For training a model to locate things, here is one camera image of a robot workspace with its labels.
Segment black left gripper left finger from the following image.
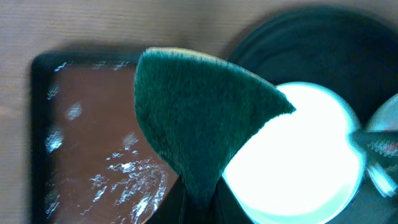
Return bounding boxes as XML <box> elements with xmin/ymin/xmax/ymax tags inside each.
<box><xmin>146</xmin><ymin>177</ymin><xmax>187</xmax><ymax>224</ymax></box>

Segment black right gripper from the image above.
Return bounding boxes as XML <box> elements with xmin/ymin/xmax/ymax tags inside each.
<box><xmin>349</xmin><ymin>130</ymin><xmax>397</xmax><ymax>172</ymax></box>

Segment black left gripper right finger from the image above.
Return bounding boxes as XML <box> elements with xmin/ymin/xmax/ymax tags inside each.
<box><xmin>214</xmin><ymin>179</ymin><xmax>252</xmax><ymax>224</ymax></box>

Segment light green plate front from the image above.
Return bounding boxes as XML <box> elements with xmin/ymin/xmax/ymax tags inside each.
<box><xmin>223</xmin><ymin>82</ymin><xmax>366</xmax><ymax>223</ymax></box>

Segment light green plate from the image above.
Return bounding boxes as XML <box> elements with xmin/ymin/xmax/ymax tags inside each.
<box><xmin>223</xmin><ymin>82</ymin><xmax>366</xmax><ymax>223</ymax></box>
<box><xmin>366</xmin><ymin>94</ymin><xmax>398</xmax><ymax>131</ymax></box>

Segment green scouring sponge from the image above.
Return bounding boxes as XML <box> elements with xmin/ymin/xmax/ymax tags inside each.
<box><xmin>134</xmin><ymin>47</ymin><xmax>295</xmax><ymax>208</ymax></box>

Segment black rectangular water tray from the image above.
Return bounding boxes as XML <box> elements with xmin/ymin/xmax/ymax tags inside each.
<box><xmin>30</xmin><ymin>50</ymin><xmax>176</xmax><ymax>223</ymax></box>

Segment round black serving tray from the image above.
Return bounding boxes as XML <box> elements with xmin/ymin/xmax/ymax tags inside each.
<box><xmin>228</xmin><ymin>6</ymin><xmax>397</xmax><ymax>223</ymax></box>

